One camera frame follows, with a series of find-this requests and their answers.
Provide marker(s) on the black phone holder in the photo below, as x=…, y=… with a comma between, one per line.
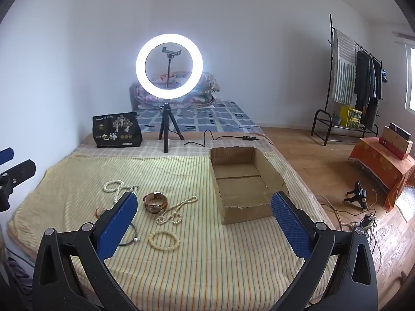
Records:
x=171, y=51

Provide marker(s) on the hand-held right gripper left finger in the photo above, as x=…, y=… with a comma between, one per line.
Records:
x=118, y=226

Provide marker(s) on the black printed snack bag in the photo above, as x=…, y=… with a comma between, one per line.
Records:
x=116, y=132

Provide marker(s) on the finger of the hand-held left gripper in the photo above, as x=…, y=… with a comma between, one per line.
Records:
x=19, y=171
x=6, y=156

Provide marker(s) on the small black floor tripod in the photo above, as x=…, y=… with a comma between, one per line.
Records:
x=358, y=194

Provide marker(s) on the orange cloth covered table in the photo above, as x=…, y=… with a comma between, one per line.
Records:
x=382, y=165

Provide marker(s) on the yellow crate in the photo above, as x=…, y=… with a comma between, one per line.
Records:
x=350, y=116

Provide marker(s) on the folded floral quilt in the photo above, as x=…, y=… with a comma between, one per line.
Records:
x=207, y=87

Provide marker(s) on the brown cardboard box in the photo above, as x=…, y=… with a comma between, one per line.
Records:
x=240, y=181

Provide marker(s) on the dark hanging clothes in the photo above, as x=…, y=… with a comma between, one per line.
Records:
x=366, y=81

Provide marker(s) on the white pearl earring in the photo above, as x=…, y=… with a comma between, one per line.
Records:
x=135, y=240

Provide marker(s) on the blue patterned bedsheet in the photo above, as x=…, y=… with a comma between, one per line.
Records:
x=220, y=116

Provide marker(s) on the small blue hanging object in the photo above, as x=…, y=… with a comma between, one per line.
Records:
x=385, y=76

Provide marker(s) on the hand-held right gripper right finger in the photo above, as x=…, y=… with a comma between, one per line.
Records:
x=290, y=230

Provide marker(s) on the black clothes rack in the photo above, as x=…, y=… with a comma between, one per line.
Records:
x=330, y=26

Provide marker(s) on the tan cardboard gift box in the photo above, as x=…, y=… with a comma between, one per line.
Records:
x=394, y=142

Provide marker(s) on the yellow striped blanket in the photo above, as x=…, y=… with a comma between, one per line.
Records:
x=194, y=265

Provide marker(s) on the striped hanging towel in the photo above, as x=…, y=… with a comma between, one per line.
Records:
x=343, y=71

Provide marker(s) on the dark flat box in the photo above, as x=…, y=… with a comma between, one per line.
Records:
x=400, y=130

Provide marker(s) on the red flat box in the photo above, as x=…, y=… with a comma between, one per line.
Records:
x=387, y=145

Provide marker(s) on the window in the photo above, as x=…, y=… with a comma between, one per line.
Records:
x=411, y=81

